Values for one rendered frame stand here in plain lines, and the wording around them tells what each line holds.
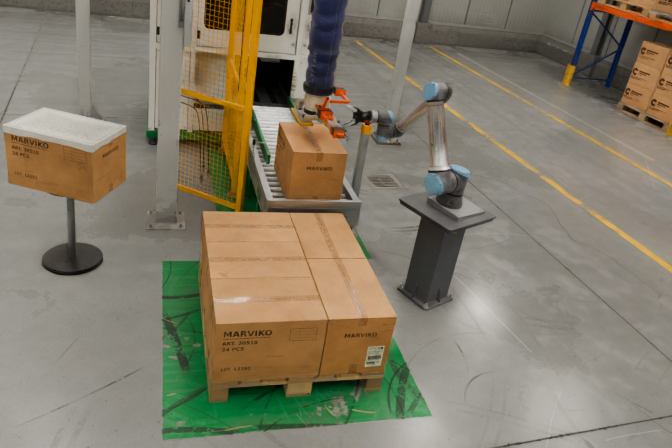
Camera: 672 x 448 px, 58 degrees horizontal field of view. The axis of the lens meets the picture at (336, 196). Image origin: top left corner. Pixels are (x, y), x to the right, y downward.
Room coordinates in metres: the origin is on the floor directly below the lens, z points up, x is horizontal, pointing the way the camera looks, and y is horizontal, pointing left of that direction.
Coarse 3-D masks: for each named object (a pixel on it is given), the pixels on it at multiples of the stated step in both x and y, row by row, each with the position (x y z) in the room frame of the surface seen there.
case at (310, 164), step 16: (288, 128) 4.36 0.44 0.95; (304, 128) 4.42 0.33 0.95; (320, 128) 4.48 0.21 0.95; (288, 144) 4.08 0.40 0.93; (304, 144) 4.08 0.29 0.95; (320, 144) 4.14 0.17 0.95; (336, 144) 4.19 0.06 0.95; (288, 160) 4.02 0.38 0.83; (304, 160) 3.94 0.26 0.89; (320, 160) 3.97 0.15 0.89; (336, 160) 4.01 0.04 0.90; (288, 176) 3.96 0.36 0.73; (304, 176) 3.94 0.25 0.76; (320, 176) 3.98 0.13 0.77; (336, 176) 4.02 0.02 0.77; (288, 192) 3.91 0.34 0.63; (304, 192) 3.95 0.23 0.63; (320, 192) 3.99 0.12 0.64; (336, 192) 4.03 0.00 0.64
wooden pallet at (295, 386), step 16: (208, 368) 2.68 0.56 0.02; (208, 384) 2.54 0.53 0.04; (224, 384) 2.47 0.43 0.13; (240, 384) 2.50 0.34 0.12; (256, 384) 2.52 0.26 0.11; (272, 384) 2.55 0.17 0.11; (288, 384) 2.58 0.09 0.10; (304, 384) 2.61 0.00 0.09; (368, 384) 2.74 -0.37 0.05; (224, 400) 2.47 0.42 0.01
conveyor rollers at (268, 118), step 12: (264, 108) 5.95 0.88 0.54; (276, 108) 6.00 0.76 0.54; (288, 108) 6.05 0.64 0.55; (264, 120) 5.60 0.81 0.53; (276, 120) 5.64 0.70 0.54; (288, 120) 5.68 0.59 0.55; (252, 132) 5.21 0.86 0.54; (264, 132) 5.25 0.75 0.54; (276, 132) 5.29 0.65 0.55; (264, 168) 4.44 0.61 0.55; (276, 180) 4.28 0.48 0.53; (276, 192) 4.04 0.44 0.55
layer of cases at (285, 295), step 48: (240, 240) 3.29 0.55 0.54; (288, 240) 3.39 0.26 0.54; (336, 240) 3.49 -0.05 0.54; (240, 288) 2.78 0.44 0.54; (288, 288) 2.86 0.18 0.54; (336, 288) 2.94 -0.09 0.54; (240, 336) 2.49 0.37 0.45; (288, 336) 2.57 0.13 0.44; (336, 336) 2.66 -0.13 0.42; (384, 336) 2.75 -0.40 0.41
